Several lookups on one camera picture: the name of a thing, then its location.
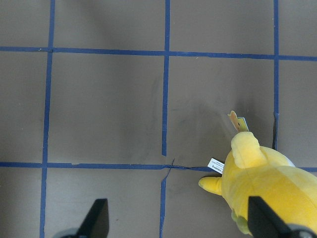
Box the yellow dinosaur plush toy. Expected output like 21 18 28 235
198 110 317 235

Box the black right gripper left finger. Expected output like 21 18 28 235
75 198 109 238

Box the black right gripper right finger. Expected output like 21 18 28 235
248 196 290 238

